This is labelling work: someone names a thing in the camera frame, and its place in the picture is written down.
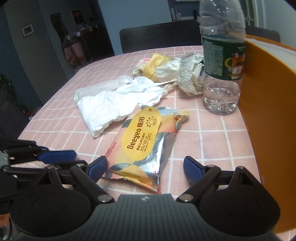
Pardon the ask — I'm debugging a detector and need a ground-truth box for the crumpled silver foil bag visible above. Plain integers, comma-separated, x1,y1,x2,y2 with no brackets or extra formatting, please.
153,53,205,96

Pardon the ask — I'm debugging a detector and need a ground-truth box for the yellow snack bag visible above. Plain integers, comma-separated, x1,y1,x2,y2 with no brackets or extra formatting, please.
132,53,172,82

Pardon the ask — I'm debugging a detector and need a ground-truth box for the white crumpled cloth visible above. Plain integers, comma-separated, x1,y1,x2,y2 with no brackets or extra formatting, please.
77,76,171,138

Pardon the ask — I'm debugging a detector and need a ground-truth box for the pink checked tablecloth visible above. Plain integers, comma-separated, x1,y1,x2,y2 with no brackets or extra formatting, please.
17,45,265,200

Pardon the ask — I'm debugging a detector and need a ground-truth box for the black chair right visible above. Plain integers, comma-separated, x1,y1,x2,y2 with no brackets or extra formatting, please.
245,26,281,43

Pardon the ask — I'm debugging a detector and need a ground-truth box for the orange storage box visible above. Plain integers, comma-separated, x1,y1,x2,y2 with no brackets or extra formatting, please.
239,36,295,233

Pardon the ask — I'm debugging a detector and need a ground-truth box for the clear plastic water bottle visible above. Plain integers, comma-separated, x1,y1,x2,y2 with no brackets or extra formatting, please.
199,0,246,115

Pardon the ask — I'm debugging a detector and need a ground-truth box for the cluttered dark shelf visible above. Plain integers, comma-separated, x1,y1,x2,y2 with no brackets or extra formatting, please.
50,10,114,70

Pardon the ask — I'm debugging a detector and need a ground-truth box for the yellow wet wipes pack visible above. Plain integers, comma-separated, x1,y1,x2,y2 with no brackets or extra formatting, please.
105,104,190,193

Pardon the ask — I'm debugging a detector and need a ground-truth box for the black chair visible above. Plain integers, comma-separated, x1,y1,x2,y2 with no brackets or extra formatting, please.
119,19,202,54
245,26,281,43

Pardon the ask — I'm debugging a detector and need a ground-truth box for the black chair left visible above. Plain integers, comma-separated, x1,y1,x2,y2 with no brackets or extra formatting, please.
119,19,202,54

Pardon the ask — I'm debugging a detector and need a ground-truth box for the small framed picture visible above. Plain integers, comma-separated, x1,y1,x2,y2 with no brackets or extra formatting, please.
21,24,35,38

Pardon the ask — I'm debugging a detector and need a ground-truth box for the clear plastic bag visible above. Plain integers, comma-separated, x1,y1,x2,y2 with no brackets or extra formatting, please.
74,76,133,104

